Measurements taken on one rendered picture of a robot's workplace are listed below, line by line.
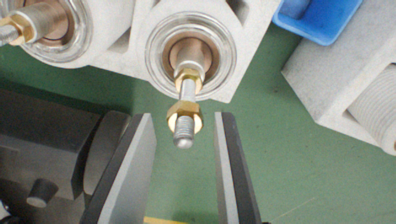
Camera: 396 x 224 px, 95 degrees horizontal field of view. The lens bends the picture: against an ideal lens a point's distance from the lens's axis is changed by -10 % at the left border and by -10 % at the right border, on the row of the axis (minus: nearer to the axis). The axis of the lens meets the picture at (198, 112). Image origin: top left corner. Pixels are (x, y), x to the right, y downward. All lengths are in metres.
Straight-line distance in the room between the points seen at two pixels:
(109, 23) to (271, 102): 0.43
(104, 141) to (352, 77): 0.43
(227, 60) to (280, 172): 0.63
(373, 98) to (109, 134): 0.44
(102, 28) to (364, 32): 0.33
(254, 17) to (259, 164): 0.53
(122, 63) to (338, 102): 0.30
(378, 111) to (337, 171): 0.55
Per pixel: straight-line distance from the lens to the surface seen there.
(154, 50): 0.17
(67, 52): 0.20
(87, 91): 0.55
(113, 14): 0.19
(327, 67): 0.38
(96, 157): 0.43
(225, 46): 0.17
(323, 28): 0.39
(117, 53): 0.27
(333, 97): 0.35
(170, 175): 0.72
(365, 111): 0.35
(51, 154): 0.45
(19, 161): 0.47
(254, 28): 0.24
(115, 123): 0.45
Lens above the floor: 0.41
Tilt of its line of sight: 52 degrees down
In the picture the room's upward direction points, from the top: 179 degrees counter-clockwise
